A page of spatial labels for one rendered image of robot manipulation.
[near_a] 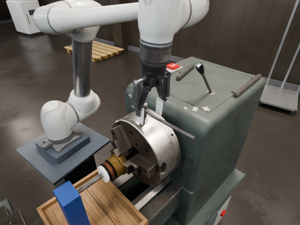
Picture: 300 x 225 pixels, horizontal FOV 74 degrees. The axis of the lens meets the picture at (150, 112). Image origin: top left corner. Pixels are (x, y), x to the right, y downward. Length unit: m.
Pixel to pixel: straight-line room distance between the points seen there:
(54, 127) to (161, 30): 0.95
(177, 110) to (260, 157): 1.90
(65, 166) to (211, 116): 0.92
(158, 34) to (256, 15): 3.61
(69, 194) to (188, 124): 0.48
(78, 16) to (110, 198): 0.74
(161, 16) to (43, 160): 1.17
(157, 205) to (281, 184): 1.69
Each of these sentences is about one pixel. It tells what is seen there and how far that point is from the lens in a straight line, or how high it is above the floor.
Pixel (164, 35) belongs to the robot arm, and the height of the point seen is 1.58.
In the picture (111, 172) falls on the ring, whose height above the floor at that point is 1.10.
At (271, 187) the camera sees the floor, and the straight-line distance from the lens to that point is 2.38.
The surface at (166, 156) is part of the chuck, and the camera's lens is 0.77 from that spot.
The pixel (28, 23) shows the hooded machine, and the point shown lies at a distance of 7.88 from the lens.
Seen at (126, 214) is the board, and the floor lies 0.89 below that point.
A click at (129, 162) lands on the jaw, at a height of 1.11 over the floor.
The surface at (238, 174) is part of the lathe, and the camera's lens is 1.60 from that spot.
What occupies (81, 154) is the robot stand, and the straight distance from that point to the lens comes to 1.38.
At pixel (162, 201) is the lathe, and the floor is 0.87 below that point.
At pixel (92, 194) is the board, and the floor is 0.89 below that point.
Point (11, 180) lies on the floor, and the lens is 2.53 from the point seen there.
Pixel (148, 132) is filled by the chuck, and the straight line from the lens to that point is 0.74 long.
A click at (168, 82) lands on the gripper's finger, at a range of 0.67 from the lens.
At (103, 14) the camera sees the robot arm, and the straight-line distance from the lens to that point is 0.76.
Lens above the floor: 1.71
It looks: 35 degrees down
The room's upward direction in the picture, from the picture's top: straight up
